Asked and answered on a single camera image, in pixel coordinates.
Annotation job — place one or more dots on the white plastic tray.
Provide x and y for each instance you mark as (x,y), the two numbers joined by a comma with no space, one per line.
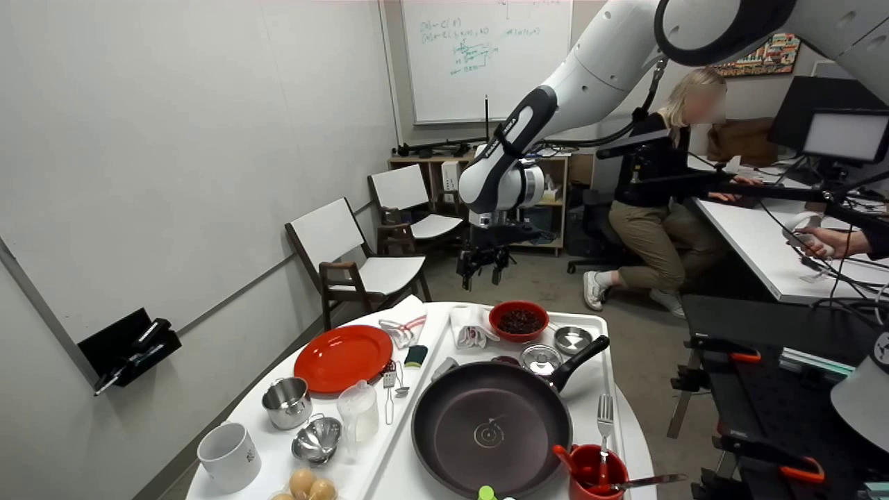
(405,474)

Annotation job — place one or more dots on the dark chair with white seat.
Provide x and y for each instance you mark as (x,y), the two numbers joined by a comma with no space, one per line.
(418,209)
(355,267)

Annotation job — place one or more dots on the white paper napkin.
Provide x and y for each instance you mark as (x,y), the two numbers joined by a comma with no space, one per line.
(405,307)

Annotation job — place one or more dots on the black workbench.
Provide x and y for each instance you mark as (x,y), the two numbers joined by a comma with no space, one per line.
(778,406)

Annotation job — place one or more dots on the computer monitor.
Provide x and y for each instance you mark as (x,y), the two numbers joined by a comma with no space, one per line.
(844,134)

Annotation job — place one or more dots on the red bowl of coffee beans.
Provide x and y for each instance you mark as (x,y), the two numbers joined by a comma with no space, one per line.
(516,321)

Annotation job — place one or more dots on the clear plastic cup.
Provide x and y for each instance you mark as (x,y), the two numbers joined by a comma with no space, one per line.
(359,414)

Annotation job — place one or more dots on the orange spatula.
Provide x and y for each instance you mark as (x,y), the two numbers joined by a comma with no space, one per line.
(562,454)

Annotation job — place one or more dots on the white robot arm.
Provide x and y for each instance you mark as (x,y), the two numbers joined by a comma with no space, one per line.
(591,74)

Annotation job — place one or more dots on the white desk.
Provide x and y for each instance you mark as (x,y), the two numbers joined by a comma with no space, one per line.
(768,250)

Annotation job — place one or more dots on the wide steel bowl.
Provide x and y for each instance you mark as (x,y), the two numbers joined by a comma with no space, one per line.
(572,339)

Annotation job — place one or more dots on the clear glass juicer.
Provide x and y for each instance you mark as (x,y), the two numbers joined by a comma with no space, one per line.
(475,343)

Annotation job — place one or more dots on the red utensil cup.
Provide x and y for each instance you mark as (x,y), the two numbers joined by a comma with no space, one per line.
(598,474)

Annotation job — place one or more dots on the white mug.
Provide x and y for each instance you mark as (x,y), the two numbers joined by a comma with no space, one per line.
(228,457)

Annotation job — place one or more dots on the colourful wall poster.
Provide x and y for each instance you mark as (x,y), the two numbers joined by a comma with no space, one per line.
(764,57)

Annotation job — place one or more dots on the dark frying pan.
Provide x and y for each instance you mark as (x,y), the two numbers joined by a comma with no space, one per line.
(489,427)

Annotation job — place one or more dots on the black and green sponge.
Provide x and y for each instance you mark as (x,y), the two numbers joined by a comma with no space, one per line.
(418,353)

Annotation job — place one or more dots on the black wall holder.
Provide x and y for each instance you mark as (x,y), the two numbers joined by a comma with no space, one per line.
(129,352)

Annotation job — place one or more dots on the bare person hand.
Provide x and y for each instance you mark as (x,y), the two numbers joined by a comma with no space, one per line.
(832,243)

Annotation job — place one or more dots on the blonde person in black top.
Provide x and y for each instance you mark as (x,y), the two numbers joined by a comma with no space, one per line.
(655,175)

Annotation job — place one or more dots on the whiteboard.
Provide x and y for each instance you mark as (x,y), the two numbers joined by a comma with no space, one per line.
(487,57)

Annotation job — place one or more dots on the green plastic cap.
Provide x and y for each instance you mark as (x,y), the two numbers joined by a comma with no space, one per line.
(487,493)

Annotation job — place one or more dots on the teal and white bar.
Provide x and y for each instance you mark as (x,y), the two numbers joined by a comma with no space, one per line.
(814,363)

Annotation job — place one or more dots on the red plate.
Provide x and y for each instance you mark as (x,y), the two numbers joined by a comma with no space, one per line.
(343,360)

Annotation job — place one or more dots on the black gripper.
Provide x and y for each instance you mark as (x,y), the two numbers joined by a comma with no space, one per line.
(489,240)

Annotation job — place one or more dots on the grey lamp shade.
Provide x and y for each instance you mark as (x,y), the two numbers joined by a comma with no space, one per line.
(862,403)

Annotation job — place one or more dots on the clear plastic spoon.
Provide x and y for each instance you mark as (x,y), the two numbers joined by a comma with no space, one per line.
(604,413)

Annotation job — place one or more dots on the metal peeler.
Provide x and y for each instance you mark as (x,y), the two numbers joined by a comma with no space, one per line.
(389,395)

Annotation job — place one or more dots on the white towel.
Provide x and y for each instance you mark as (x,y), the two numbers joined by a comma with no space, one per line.
(460,325)

